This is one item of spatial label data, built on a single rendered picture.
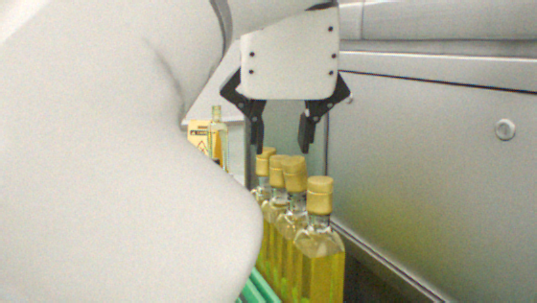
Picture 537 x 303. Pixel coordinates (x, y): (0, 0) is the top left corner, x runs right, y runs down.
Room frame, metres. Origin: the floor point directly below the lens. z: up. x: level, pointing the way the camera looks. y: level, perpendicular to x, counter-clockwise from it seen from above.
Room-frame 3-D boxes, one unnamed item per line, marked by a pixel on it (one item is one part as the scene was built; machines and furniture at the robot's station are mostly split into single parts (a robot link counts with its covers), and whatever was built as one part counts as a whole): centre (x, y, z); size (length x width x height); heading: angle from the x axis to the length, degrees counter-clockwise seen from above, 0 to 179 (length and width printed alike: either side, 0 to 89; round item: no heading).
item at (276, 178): (0.63, -0.01, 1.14); 0.04 x 0.04 x 0.04
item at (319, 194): (0.52, -0.06, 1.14); 0.04 x 0.04 x 0.04
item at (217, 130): (1.29, 0.17, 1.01); 0.06 x 0.06 x 0.26; 23
